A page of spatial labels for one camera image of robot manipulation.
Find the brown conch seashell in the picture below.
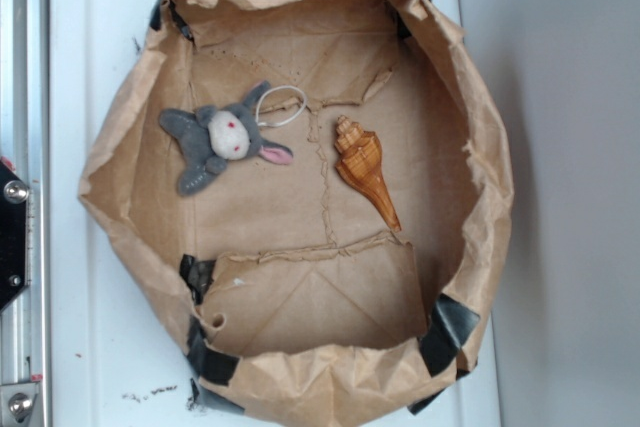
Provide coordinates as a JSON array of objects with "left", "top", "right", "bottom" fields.
[{"left": 334, "top": 115, "right": 402, "bottom": 232}]

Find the gray plush donkey toy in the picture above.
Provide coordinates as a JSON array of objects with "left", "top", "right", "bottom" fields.
[{"left": 159, "top": 81, "right": 298, "bottom": 197}]

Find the black tape bottom right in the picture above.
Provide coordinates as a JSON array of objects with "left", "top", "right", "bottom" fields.
[{"left": 418, "top": 293, "right": 481, "bottom": 377}]

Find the brown paper bag tray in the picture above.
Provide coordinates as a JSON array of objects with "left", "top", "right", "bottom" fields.
[{"left": 79, "top": 0, "right": 514, "bottom": 426}]

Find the black tape bottom left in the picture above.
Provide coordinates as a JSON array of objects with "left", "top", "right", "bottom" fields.
[{"left": 179, "top": 254, "right": 245, "bottom": 415}]

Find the white plastic tray board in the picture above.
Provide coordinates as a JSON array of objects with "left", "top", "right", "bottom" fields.
[{"left": 49, "top": 0, "right": 502, "bottom": 426}]

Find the black mounting plate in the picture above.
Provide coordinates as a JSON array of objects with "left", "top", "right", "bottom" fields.
[{"left": 0, "top": 156, "right": 30, "bottom": 312}]

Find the aluminium rail frame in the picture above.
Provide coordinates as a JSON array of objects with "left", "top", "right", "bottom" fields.
[{"left": 1, "top": 0, "right": 52, "bottom": 426}]

